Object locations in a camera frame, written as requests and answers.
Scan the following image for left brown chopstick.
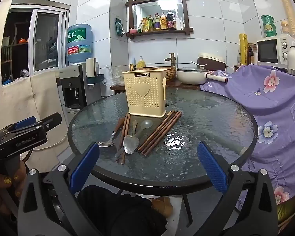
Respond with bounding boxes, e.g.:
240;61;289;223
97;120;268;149
115;113;130;165

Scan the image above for brown rice cooker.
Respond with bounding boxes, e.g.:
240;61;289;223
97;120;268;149
197;52;226;71

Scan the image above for green stacked cups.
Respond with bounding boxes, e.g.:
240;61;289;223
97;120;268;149
261;15;277;37

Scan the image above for purple floral cloth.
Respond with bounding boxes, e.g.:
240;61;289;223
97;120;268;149
200;65;295;212

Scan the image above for pink small bowl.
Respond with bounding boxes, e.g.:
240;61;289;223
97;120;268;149
129;28;137;34

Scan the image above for white cooking pot with lid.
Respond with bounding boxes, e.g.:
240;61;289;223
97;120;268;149
176;66;229;86

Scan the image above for cream plastic utensil holder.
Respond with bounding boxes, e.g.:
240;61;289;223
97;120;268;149
123;69;167;118

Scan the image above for woven basin sink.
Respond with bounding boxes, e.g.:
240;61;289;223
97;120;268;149
147;66;176;82

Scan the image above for tall paper cup stack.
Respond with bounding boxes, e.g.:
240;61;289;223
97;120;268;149
282;0;295;38

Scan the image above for brown wooden chopstick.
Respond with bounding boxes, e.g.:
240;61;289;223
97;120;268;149
143;110;182;156
137;110;177;155
137;111;175;152

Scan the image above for person's left hand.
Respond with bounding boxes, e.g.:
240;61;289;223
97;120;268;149
0;161;26;215

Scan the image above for yellow dish soap bottle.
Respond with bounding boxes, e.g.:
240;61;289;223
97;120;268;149
136;56;146;70

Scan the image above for brass faucet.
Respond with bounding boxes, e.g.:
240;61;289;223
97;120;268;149
164;53;176;67

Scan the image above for sliding window frame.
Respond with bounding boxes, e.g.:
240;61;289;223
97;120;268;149
1;0;70;84

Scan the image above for blue water jug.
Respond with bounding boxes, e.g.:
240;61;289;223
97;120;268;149
66;23;93;63

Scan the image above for wooden framed mirror shelf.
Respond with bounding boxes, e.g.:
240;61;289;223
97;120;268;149
126;0;193;39

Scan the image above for dark soy sauce bottle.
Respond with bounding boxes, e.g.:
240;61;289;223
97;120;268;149
166;10;176;30

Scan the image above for metal spoon large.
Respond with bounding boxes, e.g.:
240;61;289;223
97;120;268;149
123;120;138;155

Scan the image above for clear plastic bag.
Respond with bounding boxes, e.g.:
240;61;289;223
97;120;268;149
103;65;125;86

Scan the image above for purple label bottle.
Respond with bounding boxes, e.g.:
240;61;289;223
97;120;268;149
153;12;161;31

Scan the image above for water dispenser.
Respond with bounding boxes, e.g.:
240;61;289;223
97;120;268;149
60;62;104;124

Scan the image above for yellow oil bottle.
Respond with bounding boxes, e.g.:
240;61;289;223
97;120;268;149
160;12;167;30

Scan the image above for brown glass bottle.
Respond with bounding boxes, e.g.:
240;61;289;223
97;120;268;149
247;46;254;65

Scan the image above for beige cloth cover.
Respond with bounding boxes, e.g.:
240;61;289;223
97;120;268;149
0;71;69;172

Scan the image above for round glass table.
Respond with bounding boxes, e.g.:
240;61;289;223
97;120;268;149
67;87;259;190

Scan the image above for translucent grey plastic spoon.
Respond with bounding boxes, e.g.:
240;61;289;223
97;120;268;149
135;119;153;137

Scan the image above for white microwave oven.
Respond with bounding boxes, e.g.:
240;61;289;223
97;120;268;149
257;34;295;69

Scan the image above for yellow roll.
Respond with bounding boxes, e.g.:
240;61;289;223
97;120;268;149
239;34;248;65

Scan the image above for green hanging packet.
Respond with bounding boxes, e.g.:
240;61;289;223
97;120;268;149
115;18;126;37

